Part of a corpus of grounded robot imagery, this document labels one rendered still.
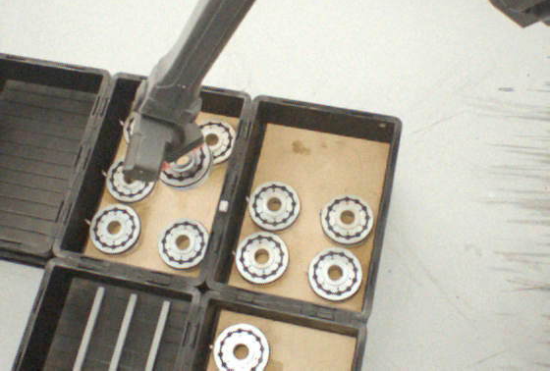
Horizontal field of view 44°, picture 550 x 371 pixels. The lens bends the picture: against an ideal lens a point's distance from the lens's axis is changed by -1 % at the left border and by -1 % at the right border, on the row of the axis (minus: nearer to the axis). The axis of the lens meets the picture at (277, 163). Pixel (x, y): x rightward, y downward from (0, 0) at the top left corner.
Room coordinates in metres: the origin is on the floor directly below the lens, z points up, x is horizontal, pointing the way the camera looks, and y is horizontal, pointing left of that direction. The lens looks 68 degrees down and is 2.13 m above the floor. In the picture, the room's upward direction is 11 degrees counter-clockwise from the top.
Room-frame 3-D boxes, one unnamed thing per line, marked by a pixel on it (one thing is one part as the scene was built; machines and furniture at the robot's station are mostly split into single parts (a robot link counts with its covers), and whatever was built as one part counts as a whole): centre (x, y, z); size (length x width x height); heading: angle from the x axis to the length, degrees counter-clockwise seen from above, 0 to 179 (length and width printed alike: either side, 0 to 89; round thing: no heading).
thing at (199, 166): (0.49, 0.16, 1.03); 0.10 x 0.10 x 0.01
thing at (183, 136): (0.49, 0.17, 1.16); 0.10 x 0.07 x 0.07; 112
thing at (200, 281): (0.52, 0.23, 0.92); 0.40 x 0.30 x 0.02; 157
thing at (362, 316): (0.41, -0.04, 0.92); 0.40 x 0.30 x 0.02; 157
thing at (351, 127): (0.41, -0.04, 0.87); 0.40 x 0.30 x 0.11; 157
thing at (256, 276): (0.33, 0.06, 0.86); 0.10 x 0.10 x 0.01
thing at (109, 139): (0.52, 0.23, 0.87); 0.40 x 0.30 x 0.11; 157
